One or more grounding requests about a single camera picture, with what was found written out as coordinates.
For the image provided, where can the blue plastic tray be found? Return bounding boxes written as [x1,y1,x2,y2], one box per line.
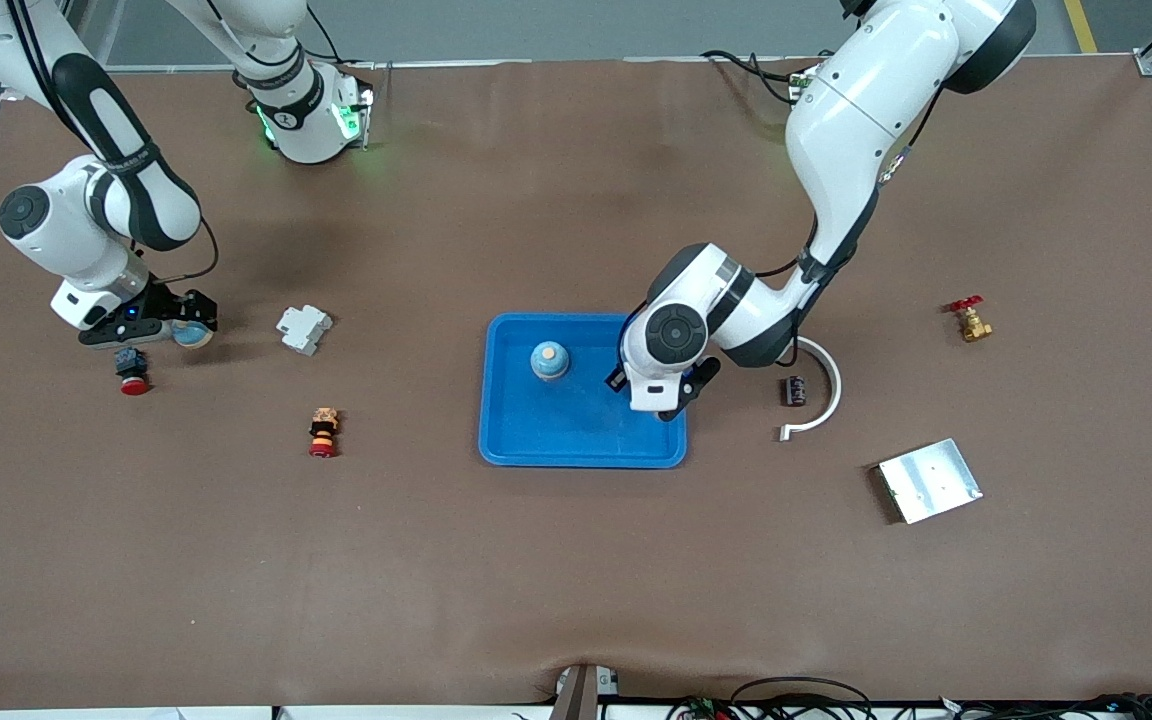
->
[479,312,688,470]

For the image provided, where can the red push button blue block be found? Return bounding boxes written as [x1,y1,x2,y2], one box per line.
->
[113,346,151,397]

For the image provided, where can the white circuit breaker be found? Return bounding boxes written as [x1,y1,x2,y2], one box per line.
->
[276,304,334,357]

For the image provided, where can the red yellow emergency stop button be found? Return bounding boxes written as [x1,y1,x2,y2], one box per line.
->
[308,406,342,459]

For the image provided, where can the brown paper table cover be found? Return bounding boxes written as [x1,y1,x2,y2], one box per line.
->
[0,55,1152,713]

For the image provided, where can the silver metal plate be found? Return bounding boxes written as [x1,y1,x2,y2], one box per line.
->
[871,437,984,525]

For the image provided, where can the grey metal table clamp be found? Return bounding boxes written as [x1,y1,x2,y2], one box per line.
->
[548,664,623,720]

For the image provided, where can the white curved plastic bracket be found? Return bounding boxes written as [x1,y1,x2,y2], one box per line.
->
[779,335,844,443]

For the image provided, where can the brass valve red handle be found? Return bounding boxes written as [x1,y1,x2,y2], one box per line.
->
[948,295,994,343]

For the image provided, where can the black arm base cable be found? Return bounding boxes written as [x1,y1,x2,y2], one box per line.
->
[701,48,802,101]

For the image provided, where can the black cable bundle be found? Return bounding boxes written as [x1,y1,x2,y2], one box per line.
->
[664,676,1152,720]

